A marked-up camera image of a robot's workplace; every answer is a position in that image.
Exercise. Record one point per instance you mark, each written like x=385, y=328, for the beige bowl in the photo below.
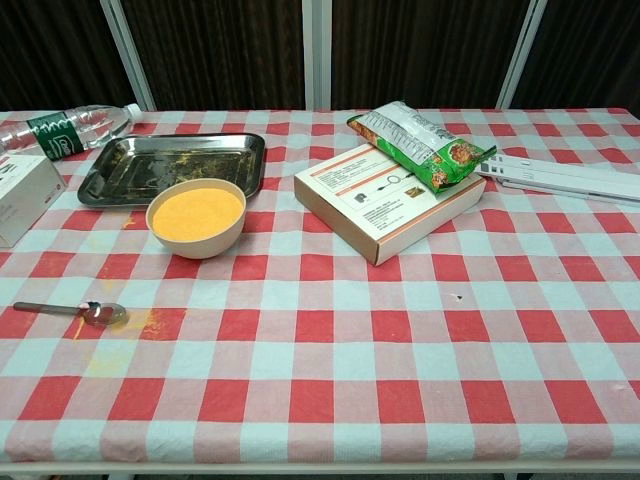
x=200, y=248

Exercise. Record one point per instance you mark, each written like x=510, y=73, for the flat box with orange print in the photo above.
x=360, y=205

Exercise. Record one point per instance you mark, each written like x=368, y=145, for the white folding stand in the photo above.
x=550, y=175

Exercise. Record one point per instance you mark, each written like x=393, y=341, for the clear plastic water bottle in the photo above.
x=90, y=125

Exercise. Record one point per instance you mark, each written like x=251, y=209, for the green snack bag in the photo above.
x=425, y=145

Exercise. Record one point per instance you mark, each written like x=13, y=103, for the small white product box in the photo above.
x=20, y=200

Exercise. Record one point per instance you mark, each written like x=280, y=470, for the white partition post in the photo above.
x=317, y=50
x=522, y=50
x=127, y=55

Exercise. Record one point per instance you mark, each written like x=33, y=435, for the red white checked tablecloth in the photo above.
x=320, y=350

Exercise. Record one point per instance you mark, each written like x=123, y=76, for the metal spoon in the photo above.
x=107, y=315

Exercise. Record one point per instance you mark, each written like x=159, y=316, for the stainless steel tray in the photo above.
x=150, y=160

